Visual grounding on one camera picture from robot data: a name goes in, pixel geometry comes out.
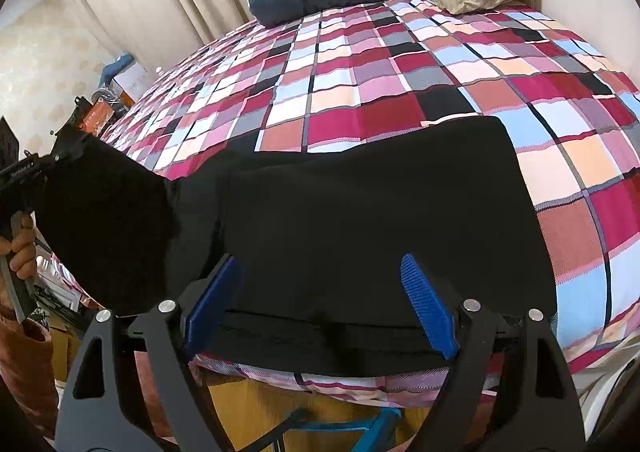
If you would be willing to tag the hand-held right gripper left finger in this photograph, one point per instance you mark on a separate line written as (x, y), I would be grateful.
(212, 304)

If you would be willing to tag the orange cardboard box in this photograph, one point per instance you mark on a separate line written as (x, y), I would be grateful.
(97, 119)

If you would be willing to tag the blue stool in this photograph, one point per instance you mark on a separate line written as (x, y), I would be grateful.
(360, 429)

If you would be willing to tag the person's left hand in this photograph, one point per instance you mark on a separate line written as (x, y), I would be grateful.
(22, 247)

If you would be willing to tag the white cardboard box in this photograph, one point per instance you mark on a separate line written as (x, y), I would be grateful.
(132, 84)

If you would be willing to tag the black pants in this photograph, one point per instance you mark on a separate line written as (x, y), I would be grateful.
(350, 232)

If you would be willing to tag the checkered bedspread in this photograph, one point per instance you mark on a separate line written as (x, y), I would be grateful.
(400, 81)

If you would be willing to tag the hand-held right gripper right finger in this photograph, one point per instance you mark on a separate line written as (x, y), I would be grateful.
(430, 307)

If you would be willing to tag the person's left forearm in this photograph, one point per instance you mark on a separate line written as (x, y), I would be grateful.
(30, 372)

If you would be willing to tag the blue cloth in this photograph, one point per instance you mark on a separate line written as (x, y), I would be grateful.
(112, 69)

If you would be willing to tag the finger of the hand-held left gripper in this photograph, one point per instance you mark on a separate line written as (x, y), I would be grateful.
(67, 146)

